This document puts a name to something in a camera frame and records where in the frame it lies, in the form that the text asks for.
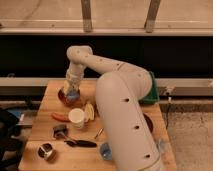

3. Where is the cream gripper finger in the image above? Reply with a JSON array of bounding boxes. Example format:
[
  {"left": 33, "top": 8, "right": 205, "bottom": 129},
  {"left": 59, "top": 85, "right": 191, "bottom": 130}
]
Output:
[
  {"left": 63, "top": 81, "right": 70, "bottom": 95},
  {"left": 73, "top": 85, "right": 80, "bottom": 94}
]

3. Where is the black bag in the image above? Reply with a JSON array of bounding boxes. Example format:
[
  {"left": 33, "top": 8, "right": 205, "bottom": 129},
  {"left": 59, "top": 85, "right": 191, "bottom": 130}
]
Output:
[{"left": 0, "top": 108, "right": 23, "bottom": 171}]

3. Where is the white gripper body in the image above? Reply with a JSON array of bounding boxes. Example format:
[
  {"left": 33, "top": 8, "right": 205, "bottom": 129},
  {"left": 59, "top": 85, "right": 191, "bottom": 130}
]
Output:
[{"left": 66, "top": 70, "right": 84, "bottom": 87}]

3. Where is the black handled tool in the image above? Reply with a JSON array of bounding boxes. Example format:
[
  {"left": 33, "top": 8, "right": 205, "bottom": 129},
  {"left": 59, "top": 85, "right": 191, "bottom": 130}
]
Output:
[{"left": 64, "top": 140, "right": 97, "bottom": 148}]

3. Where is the light blue cloth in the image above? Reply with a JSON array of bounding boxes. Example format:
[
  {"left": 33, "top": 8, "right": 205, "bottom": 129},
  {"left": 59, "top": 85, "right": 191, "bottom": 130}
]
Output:
[{"left": 156, "top": 139, "right": 166, "bottom": 154}]

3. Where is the blue mug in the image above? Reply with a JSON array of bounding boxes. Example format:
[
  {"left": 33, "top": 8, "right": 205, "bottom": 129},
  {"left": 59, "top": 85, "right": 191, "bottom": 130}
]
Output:
[{"left": 99, "top": 142, "right": 112, "bottom": 161}]

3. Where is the green plastic bin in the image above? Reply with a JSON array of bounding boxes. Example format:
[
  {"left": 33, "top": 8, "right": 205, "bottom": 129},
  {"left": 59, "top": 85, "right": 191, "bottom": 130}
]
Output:
[{"left": 139, "top": 72, "right": 160, "bottom": 105}]

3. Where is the red bowl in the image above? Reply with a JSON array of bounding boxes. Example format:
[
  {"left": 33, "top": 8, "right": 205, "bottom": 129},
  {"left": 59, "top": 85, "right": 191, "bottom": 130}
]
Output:
[{"left": 58, "top": 89, "right": 82, "bottom": 107}]

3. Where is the silver metal cup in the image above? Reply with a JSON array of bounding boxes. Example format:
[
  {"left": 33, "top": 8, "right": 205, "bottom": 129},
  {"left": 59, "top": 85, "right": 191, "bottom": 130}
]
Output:
[{"left": 37, "top": 143, "right": 55, "bottom": 161}]

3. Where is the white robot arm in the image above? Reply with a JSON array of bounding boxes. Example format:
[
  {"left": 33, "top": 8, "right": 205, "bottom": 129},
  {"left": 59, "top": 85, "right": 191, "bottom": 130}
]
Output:
[{"left": 65, "top": 46, "right": 166, "bottom": 171}]

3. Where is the white cup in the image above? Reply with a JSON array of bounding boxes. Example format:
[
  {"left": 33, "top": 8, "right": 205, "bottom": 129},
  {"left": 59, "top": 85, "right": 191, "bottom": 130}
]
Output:
[{"left": 68, "top": 108, "right": 85, "bottom": 129}]

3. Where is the blue sponge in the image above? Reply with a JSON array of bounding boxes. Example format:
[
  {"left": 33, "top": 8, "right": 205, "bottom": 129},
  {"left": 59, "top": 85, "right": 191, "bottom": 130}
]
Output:
[{"left": 66, "top": 91, "right": 80, "bottom": 101}]

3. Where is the metal spoon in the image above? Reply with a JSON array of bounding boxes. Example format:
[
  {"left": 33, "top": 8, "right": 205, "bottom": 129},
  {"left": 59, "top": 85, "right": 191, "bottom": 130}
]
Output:
[{"left": 94, "top": 128, "right": 104, "bottom": 139}]

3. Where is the yellow banana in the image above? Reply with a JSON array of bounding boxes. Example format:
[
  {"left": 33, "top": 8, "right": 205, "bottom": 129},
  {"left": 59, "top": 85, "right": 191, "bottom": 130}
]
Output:
[{"left": 84, "top": 103, "right": 95, "bottom": 122}]

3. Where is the orange carrot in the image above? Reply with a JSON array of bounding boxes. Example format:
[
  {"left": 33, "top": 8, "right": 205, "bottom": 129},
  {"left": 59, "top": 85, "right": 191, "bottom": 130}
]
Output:
[{"left": 51, "top": 113, "right": 70, "bottom": 122}]

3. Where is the purple bowl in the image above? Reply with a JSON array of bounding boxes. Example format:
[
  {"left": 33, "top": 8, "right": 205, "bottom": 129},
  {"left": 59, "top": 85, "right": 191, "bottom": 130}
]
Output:
[{"left": 143, "top": 113, "right": 153, "bottom": 133}]

